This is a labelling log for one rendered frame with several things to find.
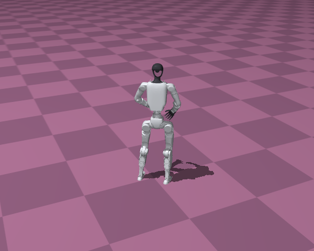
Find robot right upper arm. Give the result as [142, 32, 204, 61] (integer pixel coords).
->
[166, 83, 181, 107]

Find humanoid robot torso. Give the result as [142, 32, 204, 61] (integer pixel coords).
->
[147, 80, 167, 129]

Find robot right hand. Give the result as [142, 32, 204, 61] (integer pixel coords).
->
[165, 109, 176, 120]

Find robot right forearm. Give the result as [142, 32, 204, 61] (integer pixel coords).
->
[171, 105, 181, 113]

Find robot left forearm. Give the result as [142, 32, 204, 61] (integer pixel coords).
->
[139, 97, 149, 108]

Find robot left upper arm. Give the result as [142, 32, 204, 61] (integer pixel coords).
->
[134, 82, 147, 103]

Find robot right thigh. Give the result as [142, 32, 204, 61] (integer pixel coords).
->
[163, 121, 174, 157]

